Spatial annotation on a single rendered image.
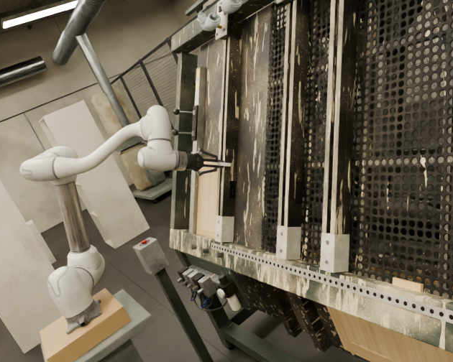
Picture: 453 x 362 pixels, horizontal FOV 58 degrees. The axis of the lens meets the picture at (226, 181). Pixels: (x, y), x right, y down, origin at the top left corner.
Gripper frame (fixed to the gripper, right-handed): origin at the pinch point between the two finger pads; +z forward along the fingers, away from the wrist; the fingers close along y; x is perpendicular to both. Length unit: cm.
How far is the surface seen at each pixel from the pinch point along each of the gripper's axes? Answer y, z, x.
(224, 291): -60, 1, -4
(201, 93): 42, 6, 39
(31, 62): 237, -31, 783
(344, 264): -35, 7, -71
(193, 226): -34, 4, 39
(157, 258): -54, -9, 57
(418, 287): -37, 9, -98
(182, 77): 56, 4, 63
